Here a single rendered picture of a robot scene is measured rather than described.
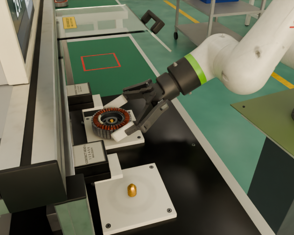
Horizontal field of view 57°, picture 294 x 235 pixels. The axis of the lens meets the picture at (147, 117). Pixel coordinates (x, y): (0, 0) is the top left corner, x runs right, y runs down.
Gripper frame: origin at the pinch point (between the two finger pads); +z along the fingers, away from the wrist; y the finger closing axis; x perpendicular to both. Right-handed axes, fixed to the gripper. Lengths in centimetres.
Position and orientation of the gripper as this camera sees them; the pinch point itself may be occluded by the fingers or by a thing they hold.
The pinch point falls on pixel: (112, 121)
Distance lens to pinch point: 77.3
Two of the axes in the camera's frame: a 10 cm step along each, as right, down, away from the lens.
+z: -8.5, 5.3, 0.8
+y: -2.8, -5.6, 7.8
